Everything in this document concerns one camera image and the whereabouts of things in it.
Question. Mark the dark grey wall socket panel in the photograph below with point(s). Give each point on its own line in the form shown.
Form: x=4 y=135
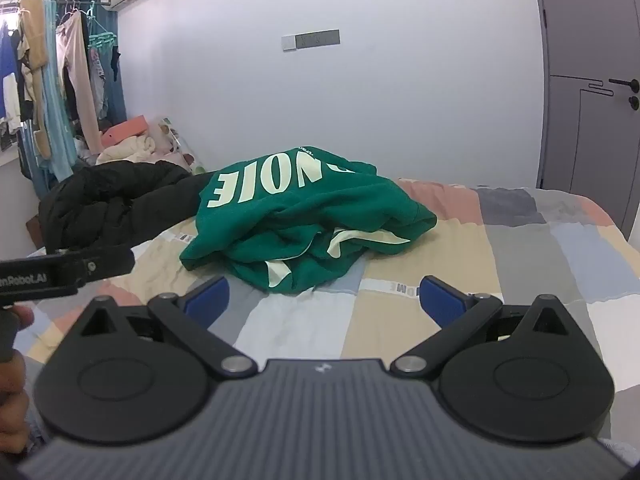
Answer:
x=317 y=39

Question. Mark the black door lock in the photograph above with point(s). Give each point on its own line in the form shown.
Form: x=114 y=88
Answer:
x=634 y=102

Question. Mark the hanging pale pink garment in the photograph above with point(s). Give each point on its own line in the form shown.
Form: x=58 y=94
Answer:
x=80 y=85

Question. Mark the hanging beige garment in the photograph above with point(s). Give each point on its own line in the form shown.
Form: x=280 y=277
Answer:
x=34 y=50

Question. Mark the hanging light blue garment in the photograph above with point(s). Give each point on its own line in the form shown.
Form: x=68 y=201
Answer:
x=57 y=110

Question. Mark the pink box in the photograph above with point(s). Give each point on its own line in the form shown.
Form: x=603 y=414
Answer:
x=127 y=130

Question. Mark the black padded jacket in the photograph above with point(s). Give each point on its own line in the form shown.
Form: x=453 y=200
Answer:
x=110 y=205

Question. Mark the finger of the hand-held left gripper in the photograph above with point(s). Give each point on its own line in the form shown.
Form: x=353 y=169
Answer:
x=107 y=262

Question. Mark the cream cloth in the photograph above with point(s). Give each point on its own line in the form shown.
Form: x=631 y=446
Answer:
x=130 y=149

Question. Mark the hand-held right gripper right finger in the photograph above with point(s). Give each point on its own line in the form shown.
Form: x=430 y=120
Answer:
x=440 y=300

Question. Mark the grey door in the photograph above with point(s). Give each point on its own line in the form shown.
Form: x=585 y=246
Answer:
x=585 y=60

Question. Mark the person's left hand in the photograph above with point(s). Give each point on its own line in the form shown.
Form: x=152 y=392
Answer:
x=11 y=390

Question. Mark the dark teal curtain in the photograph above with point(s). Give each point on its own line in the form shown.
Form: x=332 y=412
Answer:
x=120 y=95

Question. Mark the green sweatshirt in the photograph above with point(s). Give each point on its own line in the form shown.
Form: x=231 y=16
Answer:
x=300 y=220

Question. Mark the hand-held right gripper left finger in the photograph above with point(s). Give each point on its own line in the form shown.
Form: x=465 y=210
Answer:
x=207 y=297

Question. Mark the patchwork bed quilt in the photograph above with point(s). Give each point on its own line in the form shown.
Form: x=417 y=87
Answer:
x=525 y=270

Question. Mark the teal clip hanger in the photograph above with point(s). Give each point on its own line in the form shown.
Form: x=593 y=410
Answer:
x=102 y=37

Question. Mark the light grey wall switch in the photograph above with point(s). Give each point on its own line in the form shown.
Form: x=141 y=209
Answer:
x=288 y=41

